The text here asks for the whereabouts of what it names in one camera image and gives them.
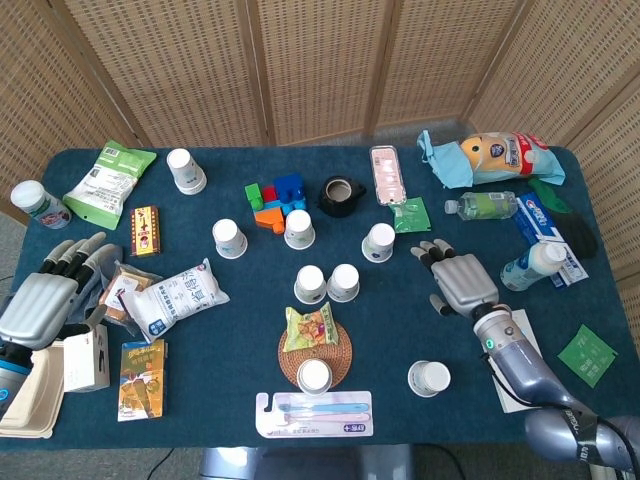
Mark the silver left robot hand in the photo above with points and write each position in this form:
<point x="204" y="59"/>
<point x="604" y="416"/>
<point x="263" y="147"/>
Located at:
<point x="35" y="310"/>

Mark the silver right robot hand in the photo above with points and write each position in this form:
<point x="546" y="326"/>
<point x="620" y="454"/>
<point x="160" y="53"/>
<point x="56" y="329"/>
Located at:
<point x="465" y="285"/>

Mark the white paper cup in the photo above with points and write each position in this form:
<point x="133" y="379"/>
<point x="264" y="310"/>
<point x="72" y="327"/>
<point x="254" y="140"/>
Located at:
<point x="378" y="243"/>
<point x="299" y="230"/>
<point x="314" y="377"/>
<point x="343" y="282"/>
<point x="310" y="284"/>
<point x="429" y="378"/>
<point x="229" y="239"/>

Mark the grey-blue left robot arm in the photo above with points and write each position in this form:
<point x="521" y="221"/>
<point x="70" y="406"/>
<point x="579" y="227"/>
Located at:
<point x="10" y="380"/>

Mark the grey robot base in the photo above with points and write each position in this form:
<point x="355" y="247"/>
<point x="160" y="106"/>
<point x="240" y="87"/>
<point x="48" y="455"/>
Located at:
<point x="300" y="465"/>

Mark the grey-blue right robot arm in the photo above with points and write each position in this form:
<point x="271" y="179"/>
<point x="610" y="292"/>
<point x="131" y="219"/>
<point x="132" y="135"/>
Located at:
<point x="520" y="370"/>

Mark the grey towel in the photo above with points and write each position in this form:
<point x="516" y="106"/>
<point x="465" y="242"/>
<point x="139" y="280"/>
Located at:
<point x="92" y="295"/>

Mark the white milk bottle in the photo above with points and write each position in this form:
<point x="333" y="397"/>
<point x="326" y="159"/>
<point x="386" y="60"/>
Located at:
<point x="530" y="267"/>

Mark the small white box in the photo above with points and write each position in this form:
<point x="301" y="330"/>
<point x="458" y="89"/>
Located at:
<point x="82" y="365"/>

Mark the water bottle with green label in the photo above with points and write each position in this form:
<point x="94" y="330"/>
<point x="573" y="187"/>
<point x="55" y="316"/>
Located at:
<point x="485" y="206"/>

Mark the brown biscuit packet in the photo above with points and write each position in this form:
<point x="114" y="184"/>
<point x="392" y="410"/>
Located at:
<point x="117" y="295"/>

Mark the green sachet packet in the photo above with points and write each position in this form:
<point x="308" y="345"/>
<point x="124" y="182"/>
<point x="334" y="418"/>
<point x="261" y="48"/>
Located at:
<point x="587" y="357"/>
<point x="412" y="217"/>

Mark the beige takeaway container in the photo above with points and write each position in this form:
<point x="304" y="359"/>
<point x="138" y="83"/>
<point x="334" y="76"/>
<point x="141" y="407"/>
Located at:
<point x="40" y="405"/>

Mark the blue toothpaste box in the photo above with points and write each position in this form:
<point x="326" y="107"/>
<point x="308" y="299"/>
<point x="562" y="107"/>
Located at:
<point x="537" y="217"/>

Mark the dark blue table cloth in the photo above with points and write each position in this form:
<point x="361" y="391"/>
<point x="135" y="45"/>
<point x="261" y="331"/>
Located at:
<point x="390" y="350"/>

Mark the white can with green label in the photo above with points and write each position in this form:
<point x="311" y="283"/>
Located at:
<point x="40" y="205"/>

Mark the light blue face mask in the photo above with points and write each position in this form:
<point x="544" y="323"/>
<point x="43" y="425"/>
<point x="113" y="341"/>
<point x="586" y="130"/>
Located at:
<point x="452" y="167"/>

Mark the white usb hub box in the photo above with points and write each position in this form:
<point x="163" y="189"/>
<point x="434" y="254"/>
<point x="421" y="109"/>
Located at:
<point x="507" y="397"/>

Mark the green and black sock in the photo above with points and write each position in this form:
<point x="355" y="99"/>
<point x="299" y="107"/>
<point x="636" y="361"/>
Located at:
<point x="575" y="230"/>

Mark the yellow and blue carton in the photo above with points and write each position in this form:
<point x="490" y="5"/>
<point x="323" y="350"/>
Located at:
<point x="141" y="382"/>

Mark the pink packet in clear wrap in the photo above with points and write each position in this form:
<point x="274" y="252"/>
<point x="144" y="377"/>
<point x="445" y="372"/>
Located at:
<point x="387" y="175"/>

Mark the red and yellow small box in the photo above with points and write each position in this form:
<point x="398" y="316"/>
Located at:
<point x="145" y="232"/>

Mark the colourful cartoon snack bag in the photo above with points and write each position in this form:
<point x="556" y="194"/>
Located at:
<point x="510" y="155"/>

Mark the white salt bag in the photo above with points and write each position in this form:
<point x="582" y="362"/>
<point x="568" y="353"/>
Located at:
<point x="175" y="300"/>

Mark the green and white snack bag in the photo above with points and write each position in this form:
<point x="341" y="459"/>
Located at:
<point x="105" y="182"/>

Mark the round woven coaster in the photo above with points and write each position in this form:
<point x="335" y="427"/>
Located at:
<point x="340" y="360"/>

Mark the green chips packet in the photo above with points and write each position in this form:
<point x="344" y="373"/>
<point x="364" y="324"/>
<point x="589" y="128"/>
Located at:
<point x="310" y="330"/>

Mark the blue toothbrush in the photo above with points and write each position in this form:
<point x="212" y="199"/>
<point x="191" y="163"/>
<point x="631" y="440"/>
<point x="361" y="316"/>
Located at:
<point x="330" y="407"/>

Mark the pink toothbrush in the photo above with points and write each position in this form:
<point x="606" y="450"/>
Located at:
<point x="330" y="416"/>

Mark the paper cup far left top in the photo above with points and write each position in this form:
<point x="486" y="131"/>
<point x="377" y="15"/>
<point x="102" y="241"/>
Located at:
<point x="185" y="172"/>

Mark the orange building block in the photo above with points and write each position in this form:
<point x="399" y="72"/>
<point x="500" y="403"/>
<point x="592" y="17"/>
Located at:
<point x="270" y="218"/>

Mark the light blue building block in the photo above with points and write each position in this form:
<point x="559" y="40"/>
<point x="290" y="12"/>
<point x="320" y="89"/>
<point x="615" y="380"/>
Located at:
<point x="274" y="204"/>

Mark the red building block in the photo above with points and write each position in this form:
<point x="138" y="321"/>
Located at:
<point x="269" y="194"/>

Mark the toothbrush blister pack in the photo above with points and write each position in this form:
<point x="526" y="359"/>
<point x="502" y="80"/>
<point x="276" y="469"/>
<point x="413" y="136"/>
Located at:
<point x="300" y="431"/>

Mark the green building block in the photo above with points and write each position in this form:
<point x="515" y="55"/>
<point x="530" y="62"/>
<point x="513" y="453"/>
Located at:
<point x="253" y="196"/>

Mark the bamboo folding screen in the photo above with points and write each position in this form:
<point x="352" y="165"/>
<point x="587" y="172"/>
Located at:
<point x="320" y="65"/>

